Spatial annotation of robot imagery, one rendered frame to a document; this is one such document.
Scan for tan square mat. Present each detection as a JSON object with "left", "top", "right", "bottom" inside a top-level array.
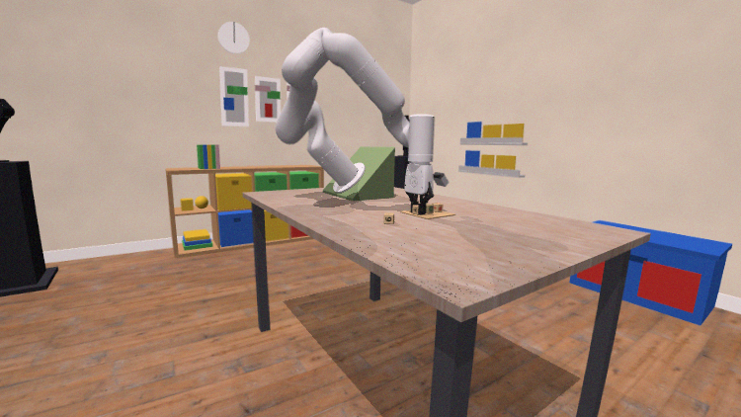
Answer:
[{"left": 401, "top": 210, "right": 455, "bottom": 219}]

